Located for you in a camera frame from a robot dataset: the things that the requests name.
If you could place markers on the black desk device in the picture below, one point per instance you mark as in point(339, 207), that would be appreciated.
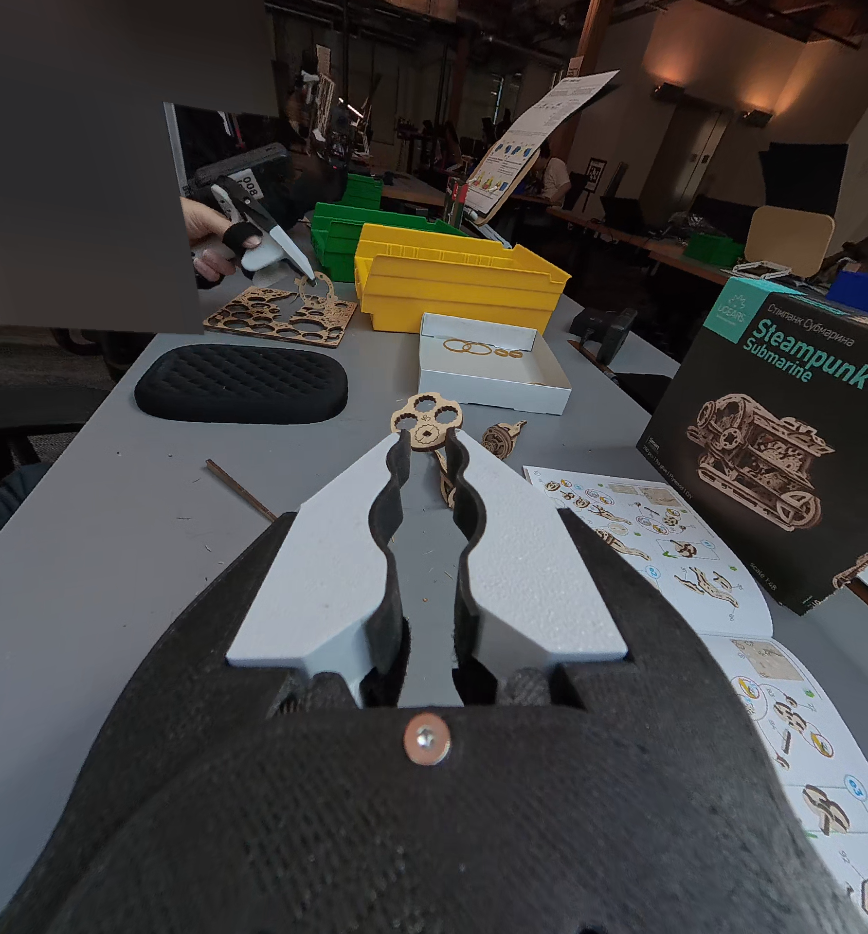
point(613, 332)

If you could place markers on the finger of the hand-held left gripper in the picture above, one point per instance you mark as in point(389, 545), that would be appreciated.
point(265, 261)
point(282, 242)

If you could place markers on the black model kit box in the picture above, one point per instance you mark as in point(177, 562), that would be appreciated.
point(770, 408)

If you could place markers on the wooden clipboard instruction sheet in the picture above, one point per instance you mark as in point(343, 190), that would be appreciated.
point(536, 138)

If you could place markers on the thin wooden stick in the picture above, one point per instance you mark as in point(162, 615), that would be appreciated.
point(240, 490)

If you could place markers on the round wooden model part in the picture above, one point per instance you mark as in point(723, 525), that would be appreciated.
point(427, 420)

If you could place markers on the wall lamp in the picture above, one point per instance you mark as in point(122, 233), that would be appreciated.
point(669, 91)
point(755, 117)

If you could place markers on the white cardboard tray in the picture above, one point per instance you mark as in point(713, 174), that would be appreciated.
point(492, 387)

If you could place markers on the laser-cut plywood sheet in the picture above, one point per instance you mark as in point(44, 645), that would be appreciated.
point(343, 314)

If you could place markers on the light wooden board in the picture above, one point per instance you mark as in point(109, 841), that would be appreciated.
point(788, 241)

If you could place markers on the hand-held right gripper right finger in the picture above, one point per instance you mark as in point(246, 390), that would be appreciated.
point(536, 584)

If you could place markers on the yellow plastic bin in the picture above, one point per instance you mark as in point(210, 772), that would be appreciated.
point(419, 241)
point(463, 299)

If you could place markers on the black wrist rest pad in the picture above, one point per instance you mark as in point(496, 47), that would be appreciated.
point(244, 383)

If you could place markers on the black board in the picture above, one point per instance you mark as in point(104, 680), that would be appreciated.
point(802, 182)

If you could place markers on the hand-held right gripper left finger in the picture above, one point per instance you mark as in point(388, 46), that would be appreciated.
point(317, 576)

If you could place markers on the small marker sign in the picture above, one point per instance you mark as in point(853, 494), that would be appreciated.
point(597, 175)

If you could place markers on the person's left hand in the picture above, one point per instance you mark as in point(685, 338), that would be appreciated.
point(204, 222)

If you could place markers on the red grey can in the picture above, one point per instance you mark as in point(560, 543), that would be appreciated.
point(457, 197)

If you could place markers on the instruction booklet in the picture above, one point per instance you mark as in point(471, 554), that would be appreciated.
point(740, 620)

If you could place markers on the blue plastic bin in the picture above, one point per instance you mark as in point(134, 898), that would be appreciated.
point(866, 293)

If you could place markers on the green plastic bin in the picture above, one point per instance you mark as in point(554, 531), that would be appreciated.
point(339, 241)
point(361, 191)
point(713, 249)

